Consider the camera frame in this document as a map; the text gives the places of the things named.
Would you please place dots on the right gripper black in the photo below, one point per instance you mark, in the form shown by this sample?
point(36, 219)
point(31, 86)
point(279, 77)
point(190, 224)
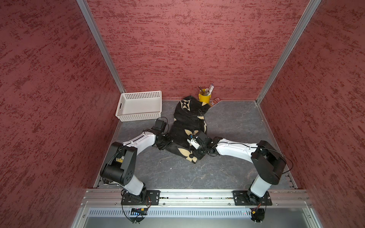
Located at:
point(197, 155)

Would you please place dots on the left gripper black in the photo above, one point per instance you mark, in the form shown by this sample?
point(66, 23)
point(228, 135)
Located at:
point(159, 147)

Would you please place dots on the black pillowcase with beige flowers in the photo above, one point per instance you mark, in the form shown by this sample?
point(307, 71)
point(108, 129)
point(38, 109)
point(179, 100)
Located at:
point(188, 120)

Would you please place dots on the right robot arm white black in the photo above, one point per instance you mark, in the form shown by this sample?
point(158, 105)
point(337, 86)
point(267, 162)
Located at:
point(268, 162)

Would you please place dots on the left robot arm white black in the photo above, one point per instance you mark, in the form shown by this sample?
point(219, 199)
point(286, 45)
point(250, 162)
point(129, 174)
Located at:
point(121, 167)

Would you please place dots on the white perforated plastic basket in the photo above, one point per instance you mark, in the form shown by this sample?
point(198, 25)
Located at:
point(139, 106)

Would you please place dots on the red flat box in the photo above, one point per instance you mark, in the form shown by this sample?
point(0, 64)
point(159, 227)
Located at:
point(214, 102)

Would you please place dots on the yellow pen cup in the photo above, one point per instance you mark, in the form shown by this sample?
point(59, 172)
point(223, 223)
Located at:
point(204, 99)

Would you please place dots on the pens in cup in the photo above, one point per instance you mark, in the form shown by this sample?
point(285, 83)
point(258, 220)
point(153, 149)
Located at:
point(206, 92)

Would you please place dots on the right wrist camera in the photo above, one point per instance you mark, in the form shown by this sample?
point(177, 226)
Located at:
point(193, 142)

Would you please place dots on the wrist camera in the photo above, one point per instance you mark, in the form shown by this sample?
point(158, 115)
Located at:
point(193, 142)
point(160, 124)

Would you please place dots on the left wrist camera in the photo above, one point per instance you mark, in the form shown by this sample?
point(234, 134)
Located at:
point(160, 124)

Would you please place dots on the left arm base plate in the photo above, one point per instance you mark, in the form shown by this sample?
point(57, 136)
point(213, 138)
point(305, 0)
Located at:
point(151, 197)

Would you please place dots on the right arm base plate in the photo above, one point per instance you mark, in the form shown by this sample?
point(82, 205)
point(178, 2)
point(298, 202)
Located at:
point(242, 197)

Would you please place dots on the aluminium front rail frame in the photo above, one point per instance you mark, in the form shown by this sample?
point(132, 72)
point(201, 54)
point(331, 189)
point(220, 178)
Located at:
point(198, 203)

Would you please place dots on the right corner aluminium post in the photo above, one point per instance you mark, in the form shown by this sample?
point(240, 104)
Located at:
point(294, 38)

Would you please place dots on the corner aluminium post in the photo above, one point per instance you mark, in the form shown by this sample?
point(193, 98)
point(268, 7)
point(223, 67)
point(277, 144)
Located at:
point(85, 9)
point(294, 38)

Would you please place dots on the left corner aluminium post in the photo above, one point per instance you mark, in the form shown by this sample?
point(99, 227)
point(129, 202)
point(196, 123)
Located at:
point(85, 9)

